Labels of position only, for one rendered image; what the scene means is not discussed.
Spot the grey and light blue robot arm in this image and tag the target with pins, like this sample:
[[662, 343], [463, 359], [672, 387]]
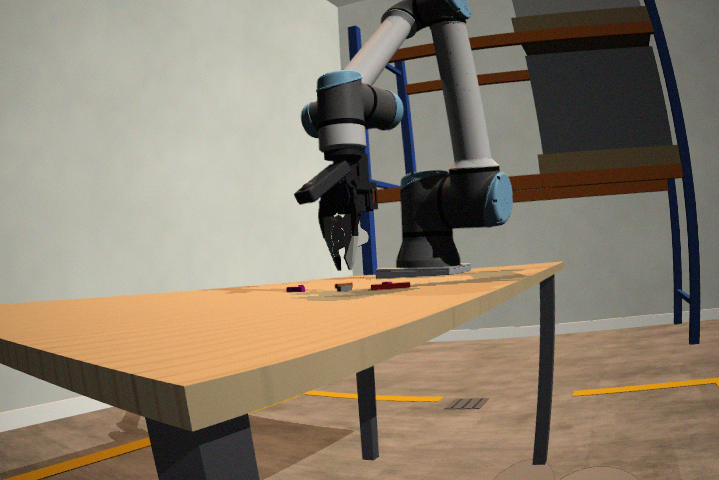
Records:
[[431, 204]]

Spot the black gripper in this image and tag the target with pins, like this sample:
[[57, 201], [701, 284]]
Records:
[[338, 200]]

